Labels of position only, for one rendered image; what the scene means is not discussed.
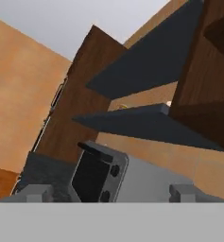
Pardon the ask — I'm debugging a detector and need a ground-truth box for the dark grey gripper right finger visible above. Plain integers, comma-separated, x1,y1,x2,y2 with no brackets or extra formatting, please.
168,183,224,203

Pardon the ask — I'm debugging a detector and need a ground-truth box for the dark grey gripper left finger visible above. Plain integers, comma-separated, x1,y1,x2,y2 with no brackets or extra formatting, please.
0,183,56,203

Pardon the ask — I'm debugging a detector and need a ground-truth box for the tall brown wooden cabinet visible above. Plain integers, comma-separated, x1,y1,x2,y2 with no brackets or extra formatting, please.
33,25,129,165

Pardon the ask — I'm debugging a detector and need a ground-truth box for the silver toaster oven black door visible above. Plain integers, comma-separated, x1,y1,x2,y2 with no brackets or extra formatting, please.
67,140,195,203

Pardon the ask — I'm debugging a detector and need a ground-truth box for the silver cabinet handle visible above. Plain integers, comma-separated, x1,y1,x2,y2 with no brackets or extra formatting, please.
49,75,69,112
30,115,52,154

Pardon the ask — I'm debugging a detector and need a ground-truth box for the dark grey wall shelf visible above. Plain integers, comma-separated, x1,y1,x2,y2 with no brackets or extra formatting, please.
71,102,224,153
85,0,205,100

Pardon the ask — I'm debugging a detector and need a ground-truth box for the brown wooden wall cabinet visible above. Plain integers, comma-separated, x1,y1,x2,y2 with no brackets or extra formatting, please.
167,0,224,154

